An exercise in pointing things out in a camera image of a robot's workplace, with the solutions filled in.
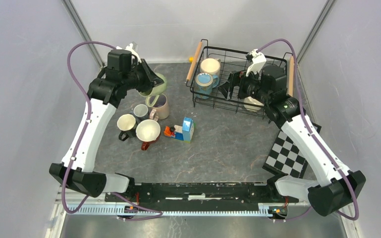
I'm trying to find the black mug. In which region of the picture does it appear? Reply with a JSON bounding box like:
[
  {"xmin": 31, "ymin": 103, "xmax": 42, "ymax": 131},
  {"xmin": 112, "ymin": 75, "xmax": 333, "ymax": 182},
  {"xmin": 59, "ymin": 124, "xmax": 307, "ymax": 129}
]
[{"xmin": 117, "ymin": 114, "xmax": 138, "ymax": 141}]

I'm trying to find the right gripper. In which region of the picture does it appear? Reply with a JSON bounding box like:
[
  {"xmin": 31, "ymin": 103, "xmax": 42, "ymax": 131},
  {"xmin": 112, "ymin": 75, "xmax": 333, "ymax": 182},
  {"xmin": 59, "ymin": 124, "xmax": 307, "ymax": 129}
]
[{"xmin": 218, "ymin": 65, "xmax": 271, "ymax": 105}]

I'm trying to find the grey blue small cup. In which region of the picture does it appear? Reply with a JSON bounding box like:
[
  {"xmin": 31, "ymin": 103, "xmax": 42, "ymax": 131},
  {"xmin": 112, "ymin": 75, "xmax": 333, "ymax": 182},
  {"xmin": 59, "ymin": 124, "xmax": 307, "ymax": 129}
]
[{"xmin": 133, "ymin": 104, "xmax": 149, "ymax": 121}]

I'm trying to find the red mug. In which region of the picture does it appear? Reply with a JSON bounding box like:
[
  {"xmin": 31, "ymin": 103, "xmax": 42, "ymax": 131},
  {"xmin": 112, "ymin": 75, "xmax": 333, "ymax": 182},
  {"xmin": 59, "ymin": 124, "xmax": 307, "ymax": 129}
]
[{"xmin": 136, "ymin": 119, "xmax": 161, "ymax": 151}]

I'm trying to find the cream floral mug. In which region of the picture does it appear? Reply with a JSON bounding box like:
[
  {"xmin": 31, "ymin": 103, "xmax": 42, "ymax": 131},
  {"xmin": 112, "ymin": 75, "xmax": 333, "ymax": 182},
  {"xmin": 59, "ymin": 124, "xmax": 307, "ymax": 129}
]
[{"xmin": 200, "ymin": 58, "xmax": 221, "ymax": 75}]

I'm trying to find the slotted cable duct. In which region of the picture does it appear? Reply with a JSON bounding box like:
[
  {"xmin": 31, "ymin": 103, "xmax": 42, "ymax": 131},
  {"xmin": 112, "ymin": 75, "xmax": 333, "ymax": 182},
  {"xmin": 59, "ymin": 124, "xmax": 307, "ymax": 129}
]
[{"xmin": 75, "ymin": 203, "xmax": 272, "ymax": 218}]

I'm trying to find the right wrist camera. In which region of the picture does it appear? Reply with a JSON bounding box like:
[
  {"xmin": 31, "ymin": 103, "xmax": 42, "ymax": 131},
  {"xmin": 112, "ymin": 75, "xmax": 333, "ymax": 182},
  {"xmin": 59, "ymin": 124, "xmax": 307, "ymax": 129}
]
[{"xmin": 246, "ymin": 49, "xmax": 267, "ymax": 76}]

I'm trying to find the cream cup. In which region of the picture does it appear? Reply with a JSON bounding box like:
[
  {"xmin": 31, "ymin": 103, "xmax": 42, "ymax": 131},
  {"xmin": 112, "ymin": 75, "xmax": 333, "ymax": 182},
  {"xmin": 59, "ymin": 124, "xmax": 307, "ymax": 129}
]
[{"xmin": 243, "ymin": 97, "xmax": 264, "ymax": 113}]

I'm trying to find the blue mug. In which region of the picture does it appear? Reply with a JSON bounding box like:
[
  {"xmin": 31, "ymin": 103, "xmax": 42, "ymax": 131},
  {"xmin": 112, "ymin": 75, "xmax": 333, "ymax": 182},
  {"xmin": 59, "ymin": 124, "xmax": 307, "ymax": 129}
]
[{"xmin": 194, "ymin": 73, "xmax": 219, "ymax": 99}]

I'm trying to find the green mug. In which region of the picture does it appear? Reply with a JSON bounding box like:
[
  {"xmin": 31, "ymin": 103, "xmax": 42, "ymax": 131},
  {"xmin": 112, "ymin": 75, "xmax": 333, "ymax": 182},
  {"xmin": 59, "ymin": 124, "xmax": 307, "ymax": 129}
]
[{"xmin": 138, "ymin": 72, "xmax": 167, "ymax": 107}]

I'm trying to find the toy block structure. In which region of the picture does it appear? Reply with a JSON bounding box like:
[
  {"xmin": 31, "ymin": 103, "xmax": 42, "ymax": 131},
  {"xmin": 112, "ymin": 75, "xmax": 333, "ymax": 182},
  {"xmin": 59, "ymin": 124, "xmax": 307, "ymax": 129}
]
[{"xmin": 163, "ymin": 117, "xmax": 195, "ymax": 143}]

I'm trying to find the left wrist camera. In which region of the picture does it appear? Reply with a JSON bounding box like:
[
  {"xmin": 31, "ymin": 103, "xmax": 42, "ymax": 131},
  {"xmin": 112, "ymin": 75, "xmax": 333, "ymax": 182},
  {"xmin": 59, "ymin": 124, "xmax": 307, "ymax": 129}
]
[{"xmin": 115, "ymin": 42, "xmax": 142, "ymax": 63}]

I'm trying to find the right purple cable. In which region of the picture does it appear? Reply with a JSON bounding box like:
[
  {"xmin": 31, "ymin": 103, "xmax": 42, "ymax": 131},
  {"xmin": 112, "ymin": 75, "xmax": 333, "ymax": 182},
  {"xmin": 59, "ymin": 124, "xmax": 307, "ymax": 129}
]
[{"xmin": 257, "ymin": 38, "xmax": 360, "ymax": 223}]

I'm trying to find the checkerboard calibration board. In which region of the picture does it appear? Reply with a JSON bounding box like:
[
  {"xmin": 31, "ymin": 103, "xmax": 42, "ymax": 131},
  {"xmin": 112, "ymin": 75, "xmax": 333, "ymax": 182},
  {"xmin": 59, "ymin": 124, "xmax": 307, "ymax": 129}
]
[{"xmin": 263, "ymin": 130, "xmax": 308, "ymax": 179}]

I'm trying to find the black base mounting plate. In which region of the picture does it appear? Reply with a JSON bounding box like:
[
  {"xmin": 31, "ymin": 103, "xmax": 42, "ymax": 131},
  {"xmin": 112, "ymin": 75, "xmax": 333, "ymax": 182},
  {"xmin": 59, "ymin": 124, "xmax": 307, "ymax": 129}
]
[{"xmin": 123, "ymin": 182, "xmax": 299, "ymax": 212}]

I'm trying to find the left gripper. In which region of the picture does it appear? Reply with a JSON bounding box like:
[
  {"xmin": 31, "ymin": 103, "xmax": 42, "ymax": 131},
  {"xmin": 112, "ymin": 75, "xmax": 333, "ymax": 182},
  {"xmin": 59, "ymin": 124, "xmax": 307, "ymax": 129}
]
[{"xmin": 123, "ymin": 59, "xmax": 164, "ymax": 93}]

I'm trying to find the black wire dish rack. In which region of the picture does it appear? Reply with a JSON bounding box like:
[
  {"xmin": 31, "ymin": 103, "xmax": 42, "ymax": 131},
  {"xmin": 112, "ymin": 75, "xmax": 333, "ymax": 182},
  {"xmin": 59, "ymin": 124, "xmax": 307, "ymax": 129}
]
[{"xmin": 186, "ymin": 39, "xmax": 302, "ymax": 126}]

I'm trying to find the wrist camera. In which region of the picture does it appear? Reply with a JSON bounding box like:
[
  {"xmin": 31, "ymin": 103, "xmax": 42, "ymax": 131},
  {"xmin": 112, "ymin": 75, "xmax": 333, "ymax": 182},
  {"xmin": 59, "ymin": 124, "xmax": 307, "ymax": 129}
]
[
  {"xmin": 115, "ymin": 42, "xmax": 142, "ymax": 63},
  {"xmin": 246, "ymin": 49, "xmax": 267, "ymax": 76}
]

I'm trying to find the pink mug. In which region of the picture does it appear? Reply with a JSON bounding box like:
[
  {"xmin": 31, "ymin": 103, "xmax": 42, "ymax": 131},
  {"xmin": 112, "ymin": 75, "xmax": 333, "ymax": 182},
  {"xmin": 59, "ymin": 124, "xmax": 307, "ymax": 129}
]
[{"xmin": 146, "ymin": 94, "xmax": 169, "ymax": 120}]

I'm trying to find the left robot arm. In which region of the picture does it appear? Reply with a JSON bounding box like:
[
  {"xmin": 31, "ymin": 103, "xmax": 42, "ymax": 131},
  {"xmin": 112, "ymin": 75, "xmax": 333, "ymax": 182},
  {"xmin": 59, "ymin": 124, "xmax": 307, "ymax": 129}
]
[{"xmin": 49, "ymin": 49, "xmax": 167, "ymax": 202}]

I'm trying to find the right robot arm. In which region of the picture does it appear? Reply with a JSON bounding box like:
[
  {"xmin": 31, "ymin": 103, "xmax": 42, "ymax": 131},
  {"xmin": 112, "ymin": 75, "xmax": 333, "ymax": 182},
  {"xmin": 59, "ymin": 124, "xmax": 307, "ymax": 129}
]
[{"xmin": 218, "ymin": 66, "xmax": 366, "ymax": 221}]

